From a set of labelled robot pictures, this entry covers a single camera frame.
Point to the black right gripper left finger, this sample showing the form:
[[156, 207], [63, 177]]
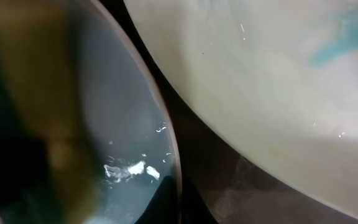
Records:
[[163, 207]]

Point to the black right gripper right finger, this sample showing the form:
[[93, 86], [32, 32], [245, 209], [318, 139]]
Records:
[[193, 208]]

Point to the green yellow sponge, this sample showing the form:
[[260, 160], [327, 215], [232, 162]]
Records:
[[47, 172]]

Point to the white plate large blue stain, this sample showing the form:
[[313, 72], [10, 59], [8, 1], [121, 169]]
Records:
[[276, 79]]

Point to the brown plastic tray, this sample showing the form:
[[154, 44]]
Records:
[[234, 189]]

